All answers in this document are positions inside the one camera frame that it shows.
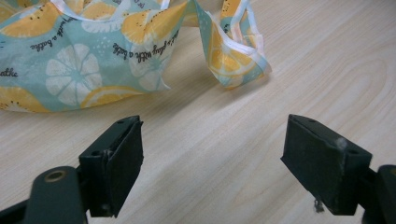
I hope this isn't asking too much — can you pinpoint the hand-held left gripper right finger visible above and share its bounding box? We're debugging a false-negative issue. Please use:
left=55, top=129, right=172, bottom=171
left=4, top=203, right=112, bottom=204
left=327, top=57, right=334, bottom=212
left=280, top=113, right=374, bottom=217

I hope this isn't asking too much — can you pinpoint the citrus print fabric tote bag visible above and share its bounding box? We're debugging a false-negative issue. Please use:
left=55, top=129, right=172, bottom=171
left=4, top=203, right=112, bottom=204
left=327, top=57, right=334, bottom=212
left=0, top=0, right=273, bottom=114

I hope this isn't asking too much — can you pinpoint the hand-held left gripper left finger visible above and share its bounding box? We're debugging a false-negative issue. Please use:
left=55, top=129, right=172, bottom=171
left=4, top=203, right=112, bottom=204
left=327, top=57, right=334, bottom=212
left=78, top=115, right=145, bottom=218

